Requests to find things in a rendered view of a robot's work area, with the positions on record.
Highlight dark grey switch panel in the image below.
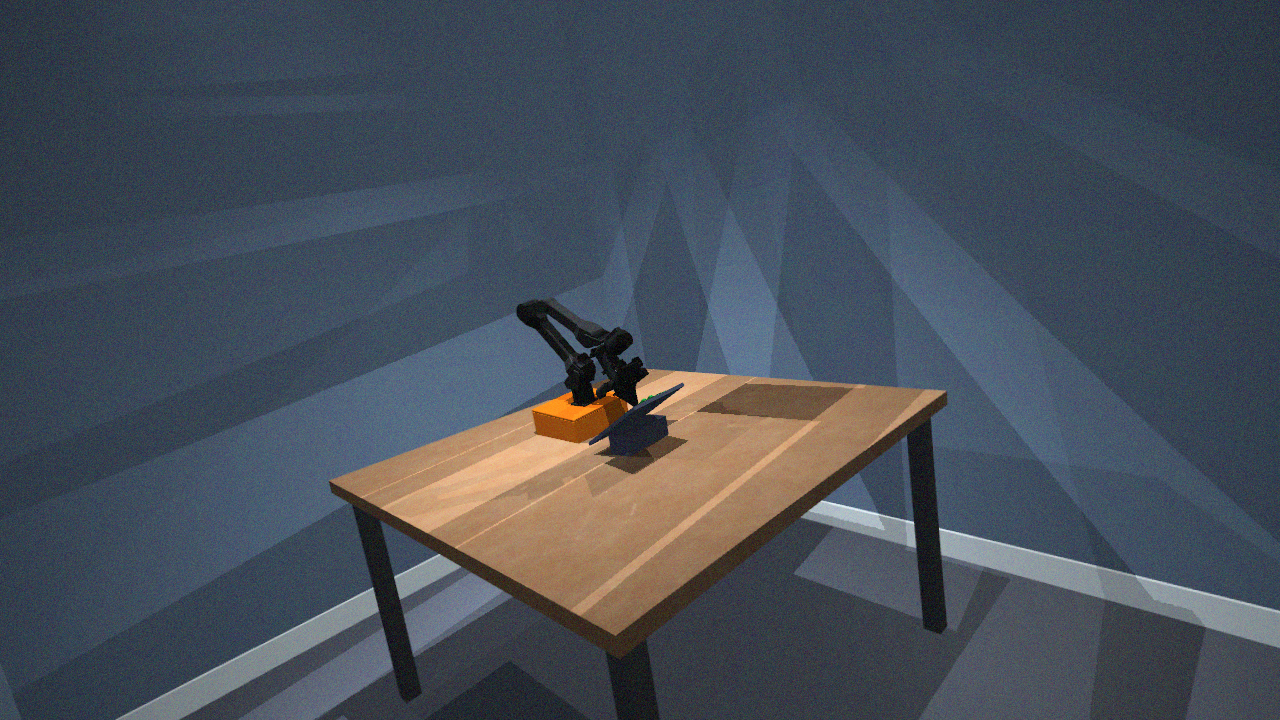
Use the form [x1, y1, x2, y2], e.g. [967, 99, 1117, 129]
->
[588, 383, 684, 457]

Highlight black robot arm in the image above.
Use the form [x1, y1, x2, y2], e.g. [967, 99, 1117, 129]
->
[517, 297, 643, 407]

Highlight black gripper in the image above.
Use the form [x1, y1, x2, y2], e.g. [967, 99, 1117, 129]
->
[596, 357, 649, 406]

